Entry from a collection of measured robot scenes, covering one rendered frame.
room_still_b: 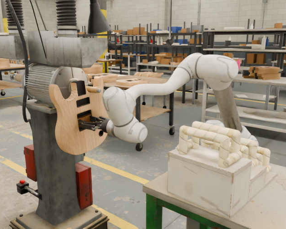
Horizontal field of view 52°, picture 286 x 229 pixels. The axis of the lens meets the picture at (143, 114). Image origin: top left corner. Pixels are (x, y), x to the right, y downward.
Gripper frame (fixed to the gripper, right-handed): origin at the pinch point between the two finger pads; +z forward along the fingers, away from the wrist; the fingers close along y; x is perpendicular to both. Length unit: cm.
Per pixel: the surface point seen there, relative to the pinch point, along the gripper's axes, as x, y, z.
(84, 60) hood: 33.4, -3.5, -10.2
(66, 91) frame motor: 13.7, 3.7, 18.3
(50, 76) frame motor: 22.9, 0.0, 27.2
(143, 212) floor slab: -116, 72, 28
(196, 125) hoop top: 10, -2, -70
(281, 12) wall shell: 38, 1116, 208
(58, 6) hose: 60, 0, 9
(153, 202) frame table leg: -22, -15, -56
